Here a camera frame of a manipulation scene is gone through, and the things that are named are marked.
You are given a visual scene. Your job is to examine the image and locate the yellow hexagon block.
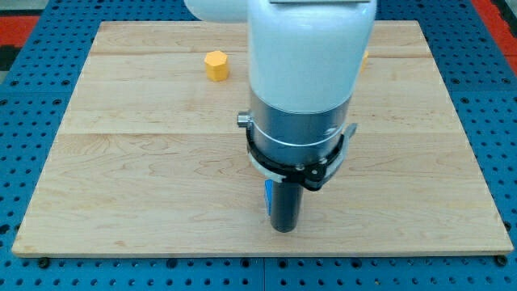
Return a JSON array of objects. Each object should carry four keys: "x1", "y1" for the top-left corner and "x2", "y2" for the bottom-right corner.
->
[{"x1": 204, "y1": 51, "x2": 229, "y2": 82}]

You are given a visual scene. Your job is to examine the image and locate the wooden board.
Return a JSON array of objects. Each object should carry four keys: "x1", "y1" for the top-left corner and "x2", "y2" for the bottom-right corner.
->
[{"x1": 12, "y1": 21, "x2": 514, "y2": 258}]

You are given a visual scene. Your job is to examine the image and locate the black cylindrical pointer tool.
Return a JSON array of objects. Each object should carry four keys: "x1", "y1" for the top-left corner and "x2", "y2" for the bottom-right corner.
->
[{"x1": 270, "y1": 181, "x2": 303, "y2": 233}]

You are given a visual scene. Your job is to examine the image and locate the blue block behind pointer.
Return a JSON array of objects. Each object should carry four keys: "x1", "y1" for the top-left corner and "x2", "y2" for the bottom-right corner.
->
[{"x1": 264, "y1": 179, "x2": 273, "y2": 216}]

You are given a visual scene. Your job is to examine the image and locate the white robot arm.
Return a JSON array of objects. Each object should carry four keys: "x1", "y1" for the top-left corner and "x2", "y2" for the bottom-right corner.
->
[{"x1": 185, "y1": 0, "x2": 377, "y2": 191}]

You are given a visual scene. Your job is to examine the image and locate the yellow heart block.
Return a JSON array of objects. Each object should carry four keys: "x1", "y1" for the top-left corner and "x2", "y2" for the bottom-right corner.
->
[{"x1": 359, "y1": 50, "x2": 369, "y2": 73}]

